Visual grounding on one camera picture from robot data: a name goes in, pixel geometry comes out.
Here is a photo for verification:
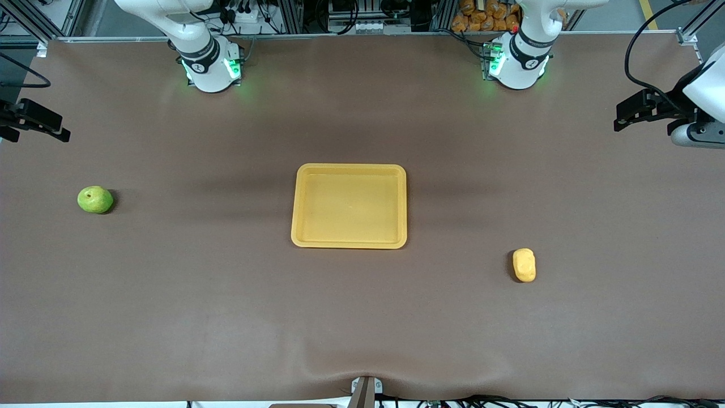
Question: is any green apple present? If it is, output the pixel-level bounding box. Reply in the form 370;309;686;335
77;186;114;215

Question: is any yellow potato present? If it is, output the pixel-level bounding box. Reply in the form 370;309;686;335
513;248;536;283

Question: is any yellow plastic tray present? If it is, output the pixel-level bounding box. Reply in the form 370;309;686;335
291;163;408;249

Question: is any orange snack bag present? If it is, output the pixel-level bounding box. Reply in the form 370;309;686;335
451;0;520;33

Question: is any white power strip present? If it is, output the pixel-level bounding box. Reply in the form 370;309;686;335
228;7;267;24

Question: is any white connector strip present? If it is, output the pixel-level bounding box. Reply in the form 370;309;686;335
354;20;411;36

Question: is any brown table mat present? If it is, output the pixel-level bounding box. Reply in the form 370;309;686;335
0;34;725;404

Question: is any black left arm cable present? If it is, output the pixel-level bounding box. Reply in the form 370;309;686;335
624;0;695;109

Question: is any aluminium frame post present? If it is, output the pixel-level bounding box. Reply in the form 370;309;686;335
430;0;457;32
279;0;304;35

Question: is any silver table edge rail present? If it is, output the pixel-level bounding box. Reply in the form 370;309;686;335
57;32;680;44

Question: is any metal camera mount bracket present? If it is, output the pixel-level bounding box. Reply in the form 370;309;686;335
350;376;383;408

